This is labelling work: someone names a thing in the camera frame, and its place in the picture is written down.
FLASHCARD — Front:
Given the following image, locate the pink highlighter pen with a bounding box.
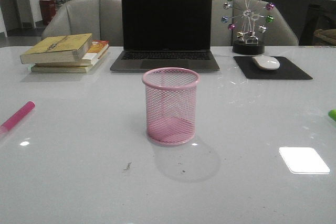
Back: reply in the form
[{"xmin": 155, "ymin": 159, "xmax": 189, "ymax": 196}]
[{"xmin": 1, "ymin": 101, "xmax": 35, "ymax": 137}]

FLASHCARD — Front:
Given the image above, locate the green highlighter pen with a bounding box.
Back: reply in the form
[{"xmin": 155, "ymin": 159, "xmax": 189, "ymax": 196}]
[{"xmin": 328, "ymin": 109, "xmax": 336, "ymax": 121}]

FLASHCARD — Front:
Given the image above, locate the pink mesh pen holder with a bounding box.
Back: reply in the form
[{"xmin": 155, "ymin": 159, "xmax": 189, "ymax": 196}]
[{"xmin": 142, "ymin": 67, "xmax": 200, "ymax": 145}]

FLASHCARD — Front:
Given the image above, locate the grey open laptop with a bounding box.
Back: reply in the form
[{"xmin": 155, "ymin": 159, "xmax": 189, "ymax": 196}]
[{"xmin": 110, "ymin": 0, "xmax": 219, "ymax": 72}]

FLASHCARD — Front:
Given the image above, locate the orange white middle book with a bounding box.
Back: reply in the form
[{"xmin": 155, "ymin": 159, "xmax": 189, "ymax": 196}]
[{"xmin": 36, "ymin": 40, "xmax": 109, "ymax": 67}]

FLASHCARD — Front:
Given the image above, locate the ferris wheel desk toy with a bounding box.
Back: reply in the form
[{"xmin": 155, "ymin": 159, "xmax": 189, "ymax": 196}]
[{"xmin": 221, "ymin": 0, "xmax": 275, "ymax": 55}]

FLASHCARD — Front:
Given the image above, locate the yellow top book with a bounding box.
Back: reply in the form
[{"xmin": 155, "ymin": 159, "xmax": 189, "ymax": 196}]
[{"xmin": 20, "ymin": 33, "xmax": 92, "ymax": 64}]

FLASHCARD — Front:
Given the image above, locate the white computer mouse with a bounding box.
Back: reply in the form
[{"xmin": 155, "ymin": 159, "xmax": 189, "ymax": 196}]
[{"xmin": 252, "ymin": 55, "xmax": 280, "ymax": 70}]

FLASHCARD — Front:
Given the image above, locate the grey left armchair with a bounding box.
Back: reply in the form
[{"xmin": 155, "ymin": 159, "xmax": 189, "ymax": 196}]
[{"xmin": 41, "ymin": 0, "xmax": 123, "ymax": 46}]

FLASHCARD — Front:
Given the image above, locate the grey armchair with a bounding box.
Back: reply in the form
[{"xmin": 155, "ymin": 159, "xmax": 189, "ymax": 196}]
[
  {"xmin": 211, "ymin": 0, "xmax": 299, "ymax": 46},
  {"xmin": 41, "ymin": 0, "xmax": 123, "ymax": 46}
]

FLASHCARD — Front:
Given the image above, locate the grey right armchair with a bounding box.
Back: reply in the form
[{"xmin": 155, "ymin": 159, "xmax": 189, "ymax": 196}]
[{"xmin": 211, "ymin": 0, "xmax": 299, "ymax": 46}]

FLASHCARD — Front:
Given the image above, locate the black mouse pad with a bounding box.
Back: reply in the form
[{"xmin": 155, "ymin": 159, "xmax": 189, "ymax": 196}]
[{"xmin": 234, "ymin": 56, "xmax": 313, "ymax": 80}]

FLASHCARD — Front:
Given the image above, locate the red trash bin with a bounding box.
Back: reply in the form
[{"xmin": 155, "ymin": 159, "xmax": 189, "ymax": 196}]
[{"xmin": 39, "ymin": 0, "xmax": 56, "ymax": 25}]

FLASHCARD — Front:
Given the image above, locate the dark side table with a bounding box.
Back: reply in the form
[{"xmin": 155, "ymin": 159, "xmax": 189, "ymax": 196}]
[{"xmin": 299, "ymin": 0, "xmax": 335, "ymax": 46}]

